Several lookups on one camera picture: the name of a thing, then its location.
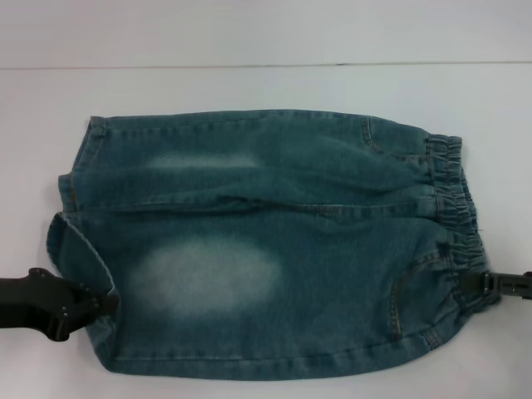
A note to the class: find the blue denim shorts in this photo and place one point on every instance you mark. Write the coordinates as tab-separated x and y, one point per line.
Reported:
270	199

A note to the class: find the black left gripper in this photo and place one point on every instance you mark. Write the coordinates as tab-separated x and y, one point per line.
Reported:
41	295

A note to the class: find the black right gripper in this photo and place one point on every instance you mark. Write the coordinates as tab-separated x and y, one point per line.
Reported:
515	284

